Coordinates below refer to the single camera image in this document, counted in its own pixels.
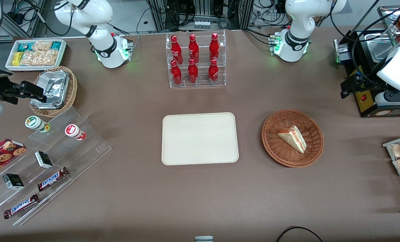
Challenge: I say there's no grey wire rack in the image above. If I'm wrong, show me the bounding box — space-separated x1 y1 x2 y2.
383 133 400 206

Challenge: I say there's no black hot food display case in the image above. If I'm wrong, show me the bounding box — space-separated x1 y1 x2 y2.
334 6 400 118

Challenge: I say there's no silver foil container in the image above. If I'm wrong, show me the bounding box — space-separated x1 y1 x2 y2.
31 70 70 109

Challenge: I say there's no brown round wicker basket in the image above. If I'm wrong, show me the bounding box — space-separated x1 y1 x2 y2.
261 109 324 168

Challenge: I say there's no red cookie box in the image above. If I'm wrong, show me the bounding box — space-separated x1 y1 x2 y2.
0 138 27 179

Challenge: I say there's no red cola bottle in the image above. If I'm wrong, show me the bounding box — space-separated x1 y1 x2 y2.
170 60 183 86
208 59 219 83
209 33 220 62
170 35 184 65
188 34 200 64
187 58 199 84

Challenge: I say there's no small black white box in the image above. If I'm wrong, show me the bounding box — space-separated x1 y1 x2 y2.
34 151 54 169
2 173 25 191

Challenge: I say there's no triangular sandwich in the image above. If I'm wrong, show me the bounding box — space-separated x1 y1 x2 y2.
276 125 307 154

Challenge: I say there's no clear acrylic bottle rack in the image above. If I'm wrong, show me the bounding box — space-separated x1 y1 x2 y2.
165 30 227 89

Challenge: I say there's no snickers chocolate bar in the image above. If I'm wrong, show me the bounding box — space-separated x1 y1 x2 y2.
3 193 40 219
37 167 69 192

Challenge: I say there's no green lid drink cup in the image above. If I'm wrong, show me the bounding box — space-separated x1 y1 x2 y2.
25 115 51 133

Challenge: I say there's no clear acrylic stepped display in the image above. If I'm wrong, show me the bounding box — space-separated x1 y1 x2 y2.
0 107 113 227

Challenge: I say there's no clear rice cracker bag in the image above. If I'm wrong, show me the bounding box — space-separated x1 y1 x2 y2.
32 41 53 52
19 51 41 66
39 49 59 66

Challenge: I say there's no cream rectangular tray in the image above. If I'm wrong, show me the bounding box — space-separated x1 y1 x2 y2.
162 112 239 166

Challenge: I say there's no light oval wicker basket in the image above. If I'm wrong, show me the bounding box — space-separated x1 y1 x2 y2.
29 66 78 118

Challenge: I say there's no black floor cable loop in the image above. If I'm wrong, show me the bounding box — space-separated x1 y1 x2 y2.
275 226 325 242

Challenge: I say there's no red lid drink cup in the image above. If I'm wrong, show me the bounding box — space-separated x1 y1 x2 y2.
64 124 86 141

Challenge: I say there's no white snack bin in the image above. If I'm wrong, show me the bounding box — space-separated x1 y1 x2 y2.
5 39 67 71

